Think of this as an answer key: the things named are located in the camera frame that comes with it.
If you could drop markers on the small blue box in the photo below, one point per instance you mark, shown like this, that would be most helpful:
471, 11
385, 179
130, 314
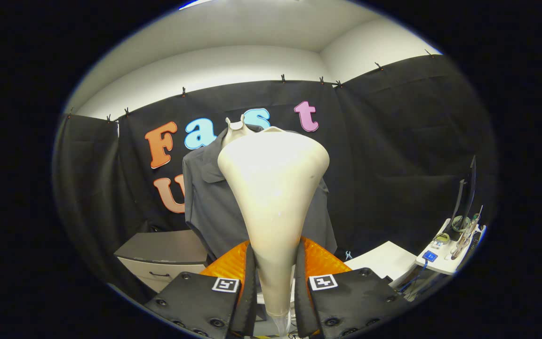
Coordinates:
430, 256

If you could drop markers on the white garment steamer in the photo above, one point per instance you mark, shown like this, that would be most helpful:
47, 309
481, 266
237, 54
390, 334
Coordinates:
273, 188

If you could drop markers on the cream clothes hanger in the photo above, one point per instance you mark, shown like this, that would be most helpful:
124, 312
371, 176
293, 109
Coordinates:
235, 134

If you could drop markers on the white side table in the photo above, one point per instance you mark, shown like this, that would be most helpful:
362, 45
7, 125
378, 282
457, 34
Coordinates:
384, 259

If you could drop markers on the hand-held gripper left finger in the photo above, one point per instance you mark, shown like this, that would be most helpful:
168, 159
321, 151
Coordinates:
251, 292

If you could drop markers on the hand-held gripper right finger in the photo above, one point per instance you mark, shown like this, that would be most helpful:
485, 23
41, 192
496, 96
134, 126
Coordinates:
300, 296

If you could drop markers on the black monitor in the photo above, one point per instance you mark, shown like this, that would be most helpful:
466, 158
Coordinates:
469, 197

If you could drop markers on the white equipment desk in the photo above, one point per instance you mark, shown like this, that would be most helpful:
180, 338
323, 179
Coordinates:
447, 268

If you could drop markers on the grey drawer cabinet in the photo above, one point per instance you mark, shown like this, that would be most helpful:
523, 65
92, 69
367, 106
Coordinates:
158, 245

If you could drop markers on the ceiling light panel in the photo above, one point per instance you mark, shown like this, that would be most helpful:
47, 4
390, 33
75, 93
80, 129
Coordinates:
195, 4

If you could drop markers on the black backdrop cloth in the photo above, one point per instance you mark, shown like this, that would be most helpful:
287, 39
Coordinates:
393, 155

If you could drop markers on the grey button shirt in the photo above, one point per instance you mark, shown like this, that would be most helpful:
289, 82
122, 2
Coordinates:
205, 212

